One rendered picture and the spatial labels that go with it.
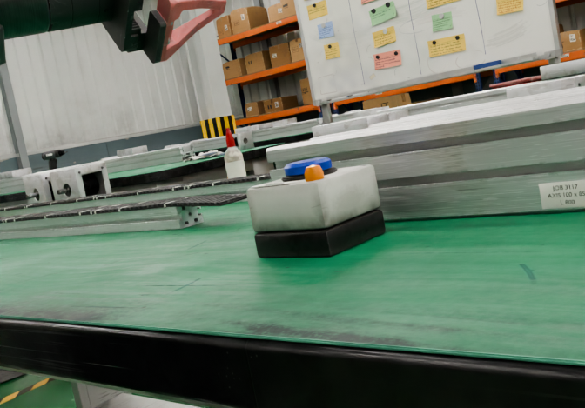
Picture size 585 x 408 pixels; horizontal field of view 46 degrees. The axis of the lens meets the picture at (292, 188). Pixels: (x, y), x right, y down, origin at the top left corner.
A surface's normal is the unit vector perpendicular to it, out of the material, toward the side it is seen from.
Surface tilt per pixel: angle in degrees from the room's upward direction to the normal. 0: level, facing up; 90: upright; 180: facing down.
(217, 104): 90
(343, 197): 90
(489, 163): 90
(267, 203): 90
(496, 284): 0
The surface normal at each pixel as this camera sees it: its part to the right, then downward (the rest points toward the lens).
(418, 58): -0.63, 0.19
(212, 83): 0.76, -0.08
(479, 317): -0.18, -0.98
